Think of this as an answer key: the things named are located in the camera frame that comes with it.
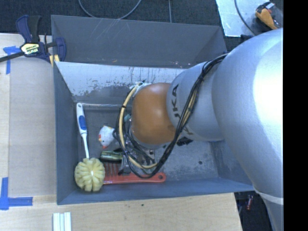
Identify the red comb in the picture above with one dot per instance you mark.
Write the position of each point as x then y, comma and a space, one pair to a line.
144, 178

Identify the dark green shiny packet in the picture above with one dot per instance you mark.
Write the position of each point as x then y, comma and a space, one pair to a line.
110, 155

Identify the white toy chicken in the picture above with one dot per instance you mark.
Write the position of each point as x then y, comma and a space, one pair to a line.
106, 135

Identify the white and blue dish brush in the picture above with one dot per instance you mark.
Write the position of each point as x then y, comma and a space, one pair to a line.
89, 174

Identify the pale wood board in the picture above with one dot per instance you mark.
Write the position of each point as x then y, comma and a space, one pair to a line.
32, 129

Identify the grey metal bin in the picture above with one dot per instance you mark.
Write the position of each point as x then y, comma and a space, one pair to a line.
134, 42

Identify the black cylinder on white bracket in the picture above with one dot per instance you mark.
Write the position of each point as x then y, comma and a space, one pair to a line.
184, 141

